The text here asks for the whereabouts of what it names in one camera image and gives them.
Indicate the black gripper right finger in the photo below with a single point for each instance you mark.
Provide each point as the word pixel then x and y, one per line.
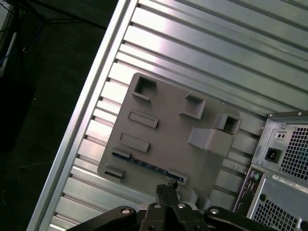
pixel 183 216

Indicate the grey power supply unit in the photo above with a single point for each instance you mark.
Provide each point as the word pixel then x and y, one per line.
pixel 276 134

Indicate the black PC case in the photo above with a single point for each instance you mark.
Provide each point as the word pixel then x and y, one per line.
pixel 264 125

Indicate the grey parts rack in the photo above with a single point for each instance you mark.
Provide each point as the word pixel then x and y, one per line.
pixel 168 134

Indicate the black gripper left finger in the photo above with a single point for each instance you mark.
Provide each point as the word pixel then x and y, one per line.
pixel 158 216

